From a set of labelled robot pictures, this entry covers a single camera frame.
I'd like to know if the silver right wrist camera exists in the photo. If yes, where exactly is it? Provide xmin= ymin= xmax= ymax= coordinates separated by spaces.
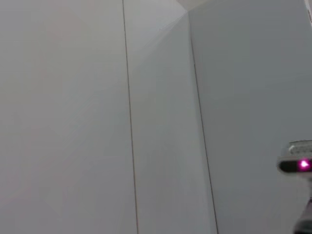
xmin=276 ymin=140 xmax=312 ymax=175

